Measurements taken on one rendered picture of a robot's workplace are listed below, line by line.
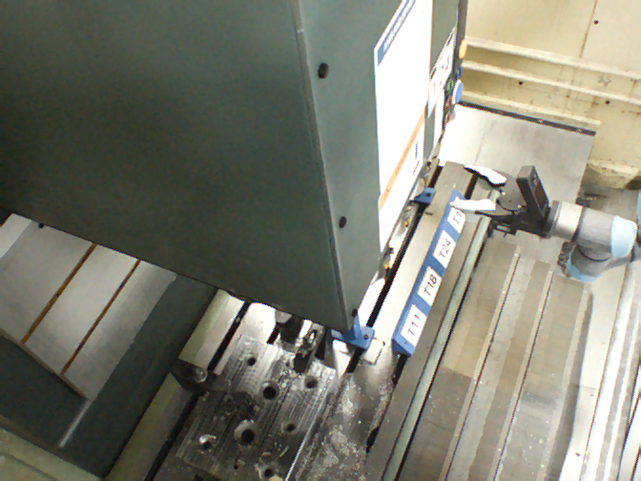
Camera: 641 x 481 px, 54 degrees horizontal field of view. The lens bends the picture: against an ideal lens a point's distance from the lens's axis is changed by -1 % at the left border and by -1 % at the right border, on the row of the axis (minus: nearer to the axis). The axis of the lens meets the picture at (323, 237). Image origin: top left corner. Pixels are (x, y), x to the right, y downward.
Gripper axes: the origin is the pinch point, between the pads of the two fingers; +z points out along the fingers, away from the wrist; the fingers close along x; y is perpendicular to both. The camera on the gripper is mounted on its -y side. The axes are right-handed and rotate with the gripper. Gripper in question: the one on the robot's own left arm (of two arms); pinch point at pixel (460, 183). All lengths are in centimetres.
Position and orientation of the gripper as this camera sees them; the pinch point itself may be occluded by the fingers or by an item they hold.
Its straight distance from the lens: 135.1
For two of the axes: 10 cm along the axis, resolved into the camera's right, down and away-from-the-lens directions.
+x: 4.1, -7.7, 4.9
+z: -9.1, -3.0, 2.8
